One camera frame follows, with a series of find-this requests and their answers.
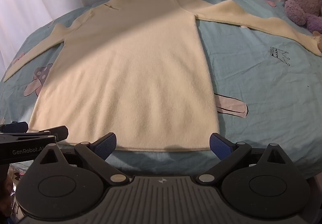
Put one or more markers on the cream knit sweater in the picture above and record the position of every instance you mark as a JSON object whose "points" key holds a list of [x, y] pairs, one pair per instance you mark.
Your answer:
{"points": [[130, 63]]}

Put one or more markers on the beige plush toy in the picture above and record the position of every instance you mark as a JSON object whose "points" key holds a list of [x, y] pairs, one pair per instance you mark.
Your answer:
{"points": [[318, 39]]}

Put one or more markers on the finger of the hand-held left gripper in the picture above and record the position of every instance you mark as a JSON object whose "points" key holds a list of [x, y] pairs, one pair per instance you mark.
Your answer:
{"points": [[15, 127], [57, 133]]}

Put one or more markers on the light blue printed bed sheet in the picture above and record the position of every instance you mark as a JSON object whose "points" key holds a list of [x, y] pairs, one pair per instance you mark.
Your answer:
{"points": [[264, 88]]}

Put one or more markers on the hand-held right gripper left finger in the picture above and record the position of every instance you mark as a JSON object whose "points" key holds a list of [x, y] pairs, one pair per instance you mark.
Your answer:
{"points": [[106, 143]]}

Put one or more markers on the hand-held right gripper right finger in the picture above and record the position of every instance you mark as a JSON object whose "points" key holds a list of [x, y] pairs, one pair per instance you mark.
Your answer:
{"points": [[221, 146]]}

